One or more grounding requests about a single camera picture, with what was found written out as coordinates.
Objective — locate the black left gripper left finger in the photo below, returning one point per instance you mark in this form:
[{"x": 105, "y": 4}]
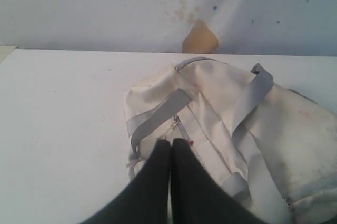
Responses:
[{"x": 145, "y": 198}]

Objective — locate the white grey backpack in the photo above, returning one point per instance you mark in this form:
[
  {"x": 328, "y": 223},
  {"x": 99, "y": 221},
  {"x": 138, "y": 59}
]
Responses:
[{"x": 268, "y": 147}]

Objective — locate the white backdrop curtain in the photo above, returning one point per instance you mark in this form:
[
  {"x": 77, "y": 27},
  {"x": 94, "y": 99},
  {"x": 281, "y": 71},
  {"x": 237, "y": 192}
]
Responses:
[{"x": 264, "y": 27}]

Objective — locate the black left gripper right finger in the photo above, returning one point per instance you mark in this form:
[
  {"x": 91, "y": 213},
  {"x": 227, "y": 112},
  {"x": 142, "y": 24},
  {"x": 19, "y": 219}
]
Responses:
[{"x": 195, "y": 196}]

